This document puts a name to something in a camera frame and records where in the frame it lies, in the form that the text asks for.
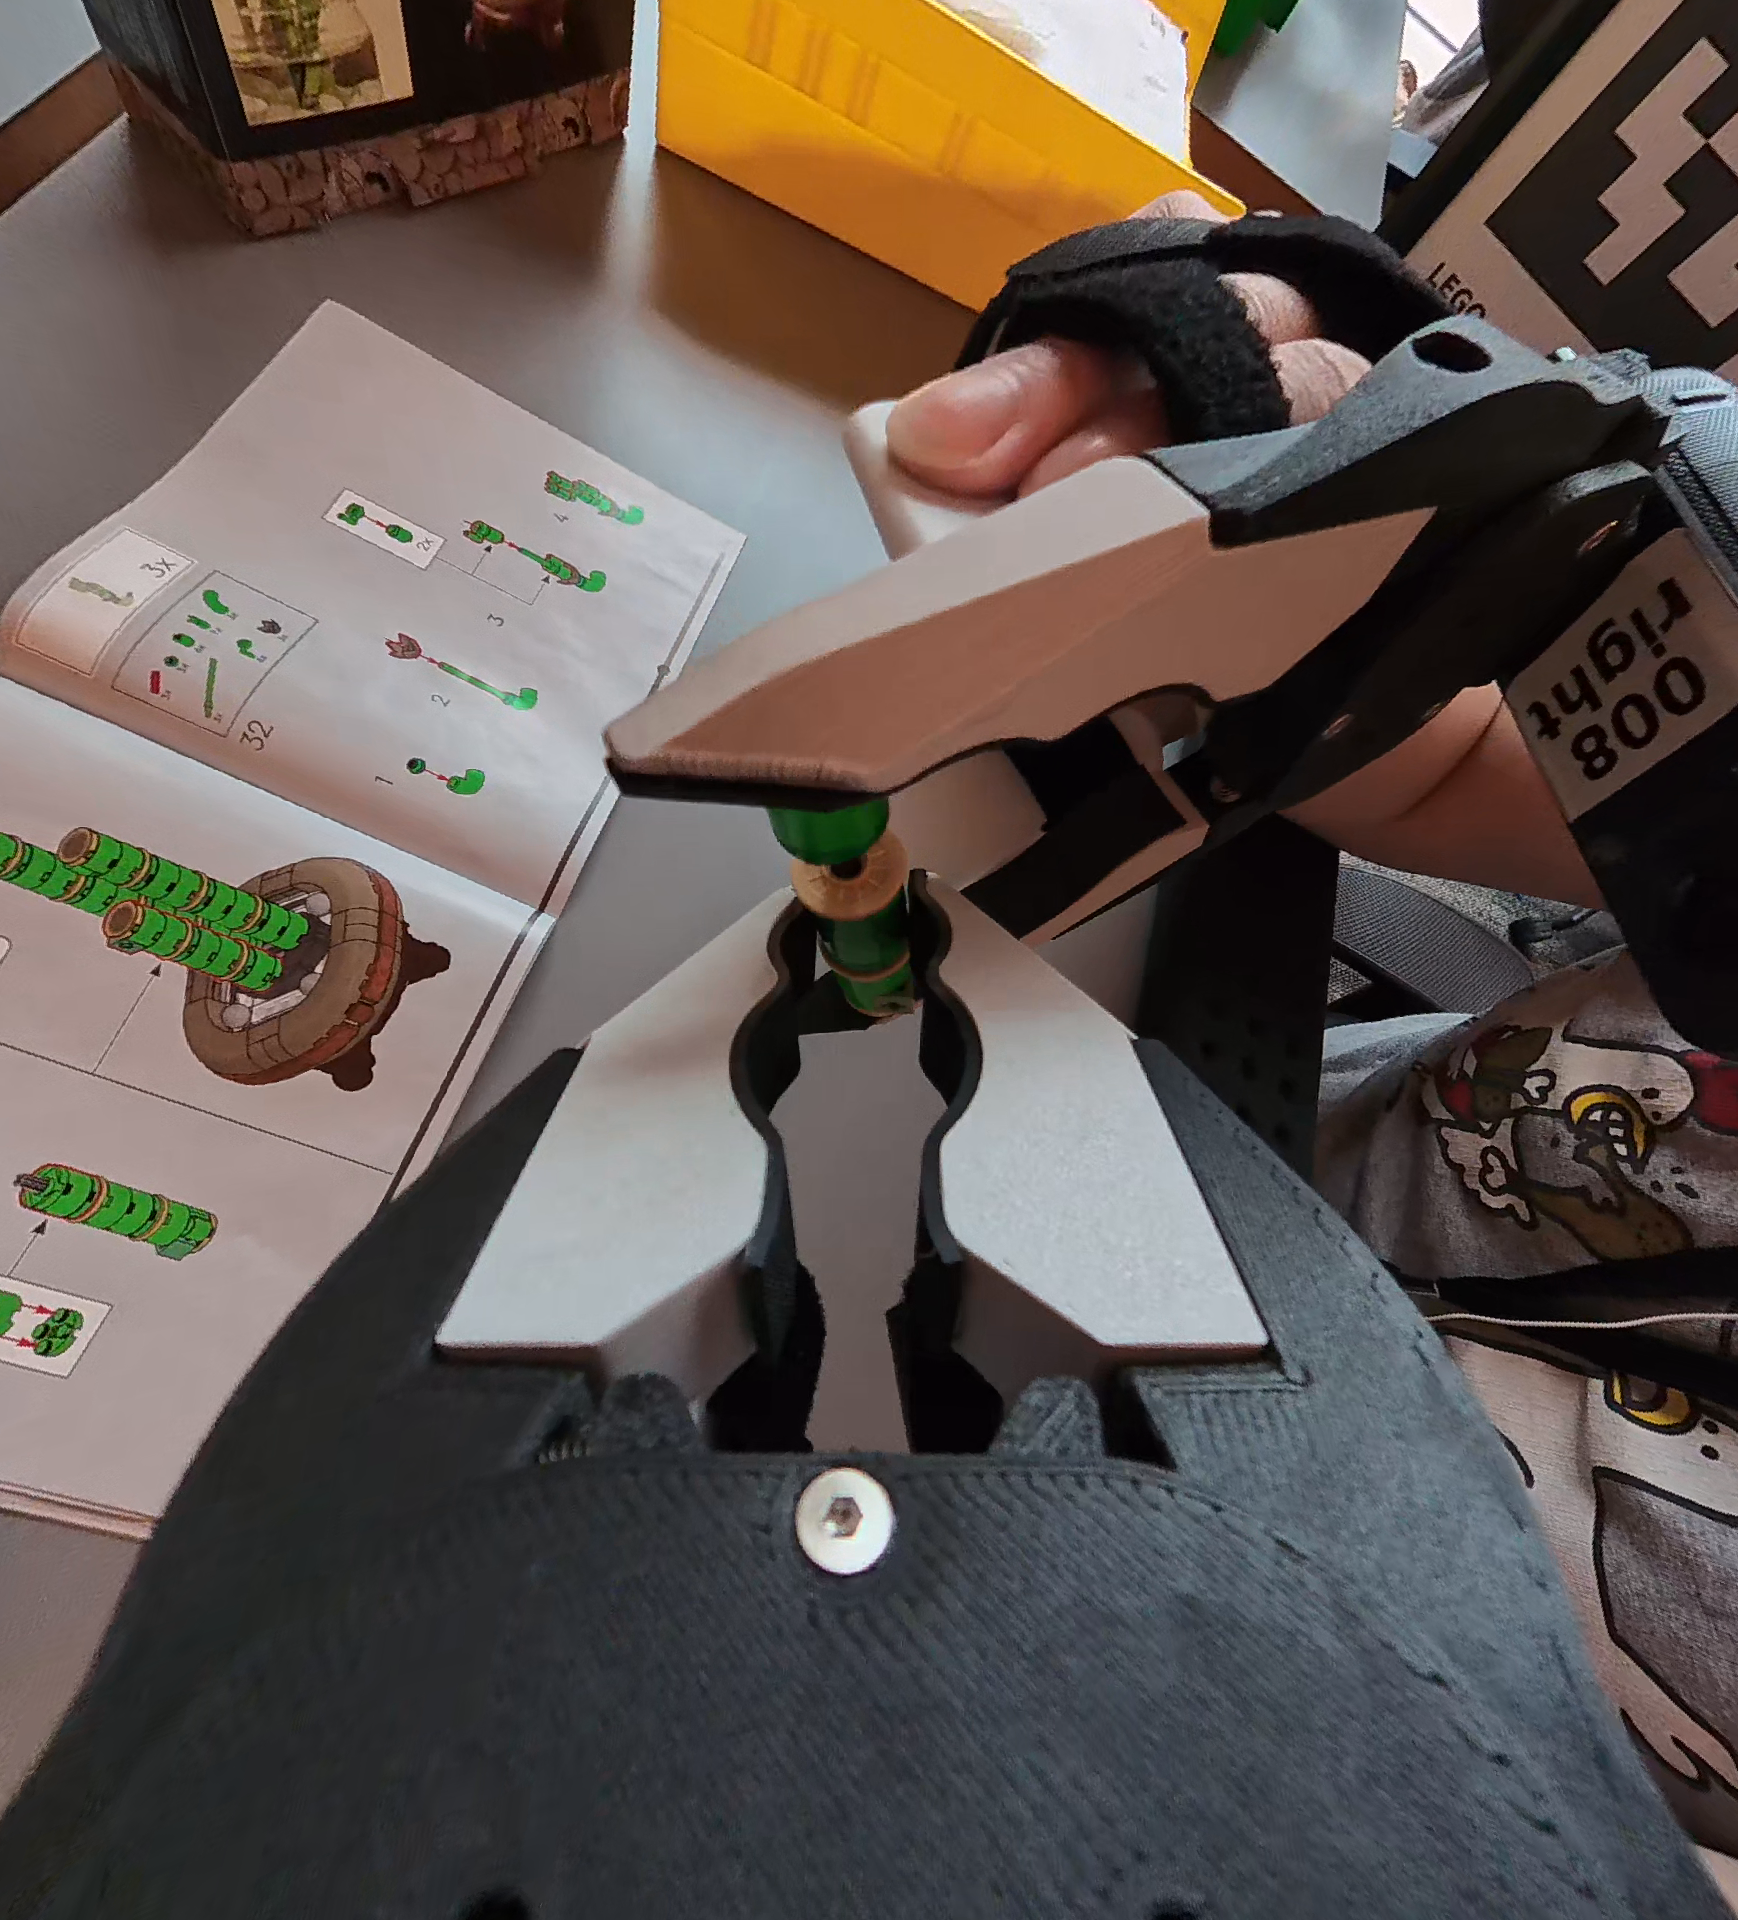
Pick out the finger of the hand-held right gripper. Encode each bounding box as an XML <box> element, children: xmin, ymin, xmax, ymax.
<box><xmin>607</xmin><ymin>456</ymin><xmax>1434</xmax><ymax>796</ymax></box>
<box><xmin>891</xmin><ymin>697</ymin><xmax>1236</xmax><ymax>940</ymax></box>

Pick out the grey desk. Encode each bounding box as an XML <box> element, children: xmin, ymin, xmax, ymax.
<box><xmin>0</xmin><ymin>0</ymin><xmax>1261</xmax><ymax>1920</ymax></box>

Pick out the person's right hand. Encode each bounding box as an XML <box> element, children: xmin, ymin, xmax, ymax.
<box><xmin>891</xmin><ymin>275</ymin><xmax>1369</xmax><ymax>495</ymax></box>

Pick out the open instruction booklet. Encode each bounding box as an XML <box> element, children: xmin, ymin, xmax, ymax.
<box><xmin>0</xmin><ymin>300</ymin><xmax>749</xmax><ymax>1539</ymax></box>

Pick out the person's right forearm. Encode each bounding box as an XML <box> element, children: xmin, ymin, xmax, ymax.
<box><xmin>1280</xmin><ymin>690</ymin><xmax>1617</xmax><ymax>908</ymax></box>

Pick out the black office chair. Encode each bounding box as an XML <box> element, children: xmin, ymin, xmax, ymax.
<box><xmin>1138</xmin><ymin>810</ymin><xmax>1628</xmax><ymax>1186</ymax></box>

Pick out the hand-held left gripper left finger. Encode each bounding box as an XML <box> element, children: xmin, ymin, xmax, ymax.
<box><xmin>435</xmin><ymin>892</ymin><xmax>818</xmax><ymax>1373</ymax></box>

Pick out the black framed marker sign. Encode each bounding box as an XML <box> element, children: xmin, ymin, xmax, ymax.
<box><xmin>1386</xmin><ymin>0</ymin><xmax>1738</xmax><ymax>415</ymax></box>

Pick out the green bamboo stalk brick piece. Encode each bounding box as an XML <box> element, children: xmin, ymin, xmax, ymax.
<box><xmin>766</xmin><ymin>798</ymin><xmax>919</xmax><ymax>1021</ymax></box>

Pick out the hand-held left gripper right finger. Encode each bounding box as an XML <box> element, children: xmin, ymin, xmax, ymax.
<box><xmin>910</xmin><ymin>875</ymin><xmax>1275</xmax><ymax>1373</ymax></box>

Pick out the grey printed t-shirt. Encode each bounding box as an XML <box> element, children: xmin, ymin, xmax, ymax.
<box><xmin>1319</xmin><ymin>901</ymin><xmax>1738</xmax><ymax>1920</ymax></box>

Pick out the black brick set box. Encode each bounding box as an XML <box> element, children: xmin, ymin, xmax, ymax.
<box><xmin>79</xmin><ymin>0</ymin><xmax>639</xmax><ymax>241</ymax></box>

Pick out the yellow plastic bin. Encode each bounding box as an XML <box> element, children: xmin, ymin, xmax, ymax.
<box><xmin>657</xmin><ymin>0</ymin><xmax>1245</xmax><ymax>301</ymax></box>

